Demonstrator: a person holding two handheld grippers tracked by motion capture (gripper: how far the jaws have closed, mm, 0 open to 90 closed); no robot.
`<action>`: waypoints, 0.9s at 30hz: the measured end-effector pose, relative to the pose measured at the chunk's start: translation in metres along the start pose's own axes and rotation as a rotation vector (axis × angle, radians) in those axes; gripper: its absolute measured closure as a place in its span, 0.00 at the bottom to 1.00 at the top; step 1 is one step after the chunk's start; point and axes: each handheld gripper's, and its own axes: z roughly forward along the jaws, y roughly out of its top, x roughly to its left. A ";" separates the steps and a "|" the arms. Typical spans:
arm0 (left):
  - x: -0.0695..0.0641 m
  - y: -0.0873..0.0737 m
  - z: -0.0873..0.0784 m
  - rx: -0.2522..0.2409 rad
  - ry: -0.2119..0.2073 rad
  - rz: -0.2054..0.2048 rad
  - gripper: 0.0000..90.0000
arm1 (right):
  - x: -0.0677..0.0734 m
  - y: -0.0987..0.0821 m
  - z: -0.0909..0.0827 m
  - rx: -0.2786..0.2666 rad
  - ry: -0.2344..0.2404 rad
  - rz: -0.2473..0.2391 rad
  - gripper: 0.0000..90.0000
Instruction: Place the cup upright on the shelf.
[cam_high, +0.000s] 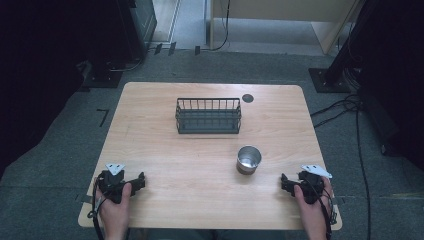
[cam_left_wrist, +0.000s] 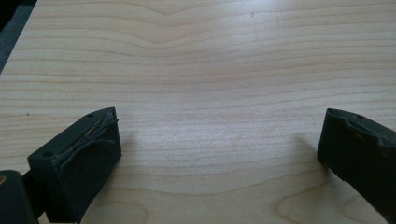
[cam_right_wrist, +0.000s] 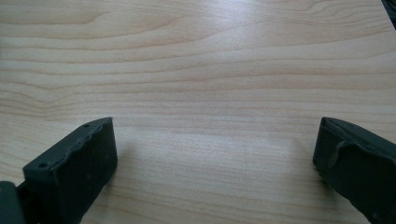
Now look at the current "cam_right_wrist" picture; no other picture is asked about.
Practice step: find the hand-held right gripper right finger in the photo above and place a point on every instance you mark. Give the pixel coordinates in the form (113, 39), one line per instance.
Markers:
(358, 168)

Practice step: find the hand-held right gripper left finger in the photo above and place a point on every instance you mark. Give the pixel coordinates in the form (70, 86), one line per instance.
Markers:
(71, 174)

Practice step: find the dark object at table edge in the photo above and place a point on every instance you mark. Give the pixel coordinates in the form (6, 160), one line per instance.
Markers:
(391, 6)

